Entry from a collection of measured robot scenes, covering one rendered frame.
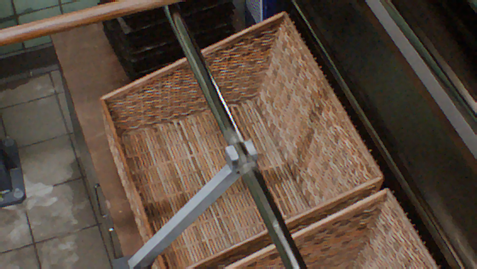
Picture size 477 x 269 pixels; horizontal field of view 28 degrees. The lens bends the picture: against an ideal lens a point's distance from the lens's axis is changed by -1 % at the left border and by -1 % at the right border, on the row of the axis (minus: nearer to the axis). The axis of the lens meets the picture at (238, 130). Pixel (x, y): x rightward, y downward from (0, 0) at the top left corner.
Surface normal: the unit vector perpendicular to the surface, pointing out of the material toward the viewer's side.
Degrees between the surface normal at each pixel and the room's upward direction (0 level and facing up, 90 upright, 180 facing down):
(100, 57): 0
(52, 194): 0
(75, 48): 0
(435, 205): 70
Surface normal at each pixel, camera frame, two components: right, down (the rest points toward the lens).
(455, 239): -0.89, 0.02
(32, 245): -0.03, -0.67
